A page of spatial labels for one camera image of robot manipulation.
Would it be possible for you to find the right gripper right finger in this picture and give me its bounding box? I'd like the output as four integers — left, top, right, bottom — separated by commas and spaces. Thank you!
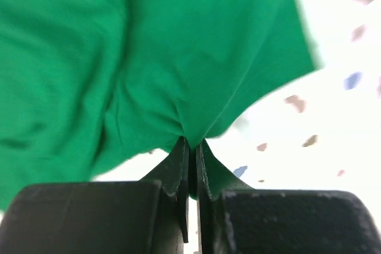
195, 139, 254, 254

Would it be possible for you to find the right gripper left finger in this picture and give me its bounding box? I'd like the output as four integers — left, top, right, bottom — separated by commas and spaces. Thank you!
142, 137, 190, 243

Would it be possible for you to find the green t shirt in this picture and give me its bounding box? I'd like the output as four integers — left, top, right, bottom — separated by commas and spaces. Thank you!
1, 0, 315, 210

